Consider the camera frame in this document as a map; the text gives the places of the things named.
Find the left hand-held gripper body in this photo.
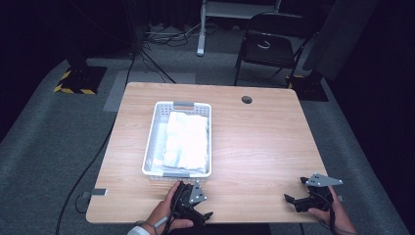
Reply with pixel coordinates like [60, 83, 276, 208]
[169, 179, 208, 219]

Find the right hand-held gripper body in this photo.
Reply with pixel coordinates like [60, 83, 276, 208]
[294, 172, 344, 213]

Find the white cloth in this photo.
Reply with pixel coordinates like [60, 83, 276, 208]
[161, 111, 210, 174]

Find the white plastic basket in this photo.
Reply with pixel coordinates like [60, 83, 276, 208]
[141, 101, 213, 182]

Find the person's left hand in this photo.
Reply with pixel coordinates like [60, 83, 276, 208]
[144, 180, 195, 234]

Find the person's right hand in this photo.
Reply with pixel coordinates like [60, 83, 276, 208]
[307, 185, 359, 235]

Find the black base with striped tape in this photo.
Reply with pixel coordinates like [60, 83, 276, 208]
[286, 73, 330, 103]
[53, 66, 109, 96]

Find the black folding chair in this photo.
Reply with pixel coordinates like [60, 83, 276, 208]
[233, 12, 317, 89]

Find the black tripod stand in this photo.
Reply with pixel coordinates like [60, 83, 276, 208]
[122, 0, 178, 84]

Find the grey padded panel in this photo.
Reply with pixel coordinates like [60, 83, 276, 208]
[301, 0, 382, 81]

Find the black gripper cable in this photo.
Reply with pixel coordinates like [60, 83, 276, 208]
[326, 194, 339, 235]

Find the grey wrist strap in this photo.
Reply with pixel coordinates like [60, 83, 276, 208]
[135, 215, 170, 235]

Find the black floor cable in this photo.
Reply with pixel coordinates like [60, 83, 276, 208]
[55, 53, 137, 235]

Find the white desk frame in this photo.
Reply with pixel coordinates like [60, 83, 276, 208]
[196, 0, 283, 58]

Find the bundle of floor cables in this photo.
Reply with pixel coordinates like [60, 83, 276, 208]
[143, 22, 205, 49]

